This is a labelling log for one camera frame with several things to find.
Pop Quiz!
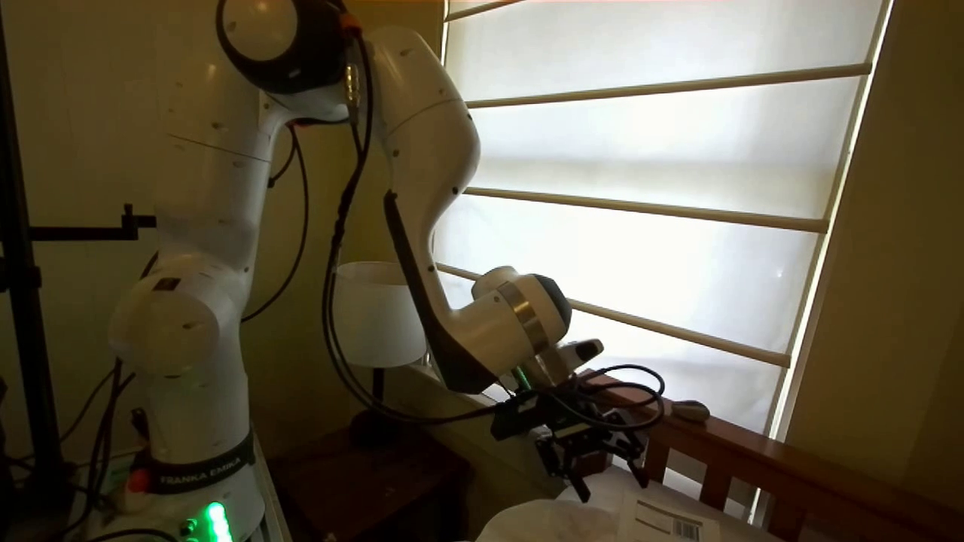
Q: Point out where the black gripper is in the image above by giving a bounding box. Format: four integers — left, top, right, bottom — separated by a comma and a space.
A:
528, 411, 657, 507

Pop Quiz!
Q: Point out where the white paperback book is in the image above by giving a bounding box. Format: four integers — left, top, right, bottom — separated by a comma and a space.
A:
565, 466, 752, 542

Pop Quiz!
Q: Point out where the dark wooden nightstand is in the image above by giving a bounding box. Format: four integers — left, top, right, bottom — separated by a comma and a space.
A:
266, 417, 475, 542

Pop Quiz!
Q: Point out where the white pillow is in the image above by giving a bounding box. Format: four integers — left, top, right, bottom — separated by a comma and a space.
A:
546, 463, 782, 542

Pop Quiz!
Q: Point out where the dark wooden headboard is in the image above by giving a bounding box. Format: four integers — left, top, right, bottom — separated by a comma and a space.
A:
599, 386, 964, 542

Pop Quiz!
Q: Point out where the white shade table lamp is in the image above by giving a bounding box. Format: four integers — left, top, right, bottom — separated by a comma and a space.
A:
329, 259, 434, 452

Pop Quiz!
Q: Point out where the white roman window blind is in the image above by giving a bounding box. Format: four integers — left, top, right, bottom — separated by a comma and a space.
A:
427, 0, 898, 444

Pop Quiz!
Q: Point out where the black tripod stand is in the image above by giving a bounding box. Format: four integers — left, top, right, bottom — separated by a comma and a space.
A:
0, 17, 159, 524

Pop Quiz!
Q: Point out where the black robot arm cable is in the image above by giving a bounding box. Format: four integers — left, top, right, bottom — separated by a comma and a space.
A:
239, 17, 667, 435

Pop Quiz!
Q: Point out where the black floor cable bundle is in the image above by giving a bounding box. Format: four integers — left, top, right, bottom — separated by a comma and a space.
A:
51, 359, 157, 542

